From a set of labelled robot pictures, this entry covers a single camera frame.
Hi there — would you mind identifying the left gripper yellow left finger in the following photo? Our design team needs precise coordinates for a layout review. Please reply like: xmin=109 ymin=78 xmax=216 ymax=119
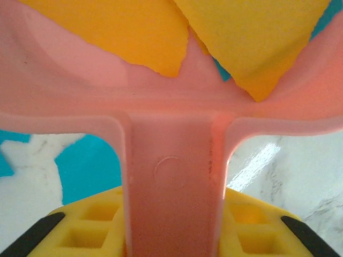
xmin=0 ymin=186 xmax=127 ymax=257

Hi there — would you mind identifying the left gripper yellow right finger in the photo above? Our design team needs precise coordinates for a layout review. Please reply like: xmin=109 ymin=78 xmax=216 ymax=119
xmin=218 ymin=186 xmax=341 ymax=257

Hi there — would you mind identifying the pink plastic dustpan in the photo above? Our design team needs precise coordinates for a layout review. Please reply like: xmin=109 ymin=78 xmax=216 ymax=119
xmin=0 ymin=0 xmax=343 ymax=257

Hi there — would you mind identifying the blue paper scrap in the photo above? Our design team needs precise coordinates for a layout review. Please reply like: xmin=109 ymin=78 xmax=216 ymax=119
xmin=308 ymin=0 xmax=343 ymax=41
xmin=0 ymin=127 xmax=124 ymax=207
xmin=213 ymin=57 xmax=233 ymax=83

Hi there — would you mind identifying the orange paper scrap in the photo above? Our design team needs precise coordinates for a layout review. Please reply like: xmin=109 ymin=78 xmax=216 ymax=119
xmin=20 ymin=0 xmax=190 ymax=79
xmin=173 ymin=0 xmax=330 ymax=103

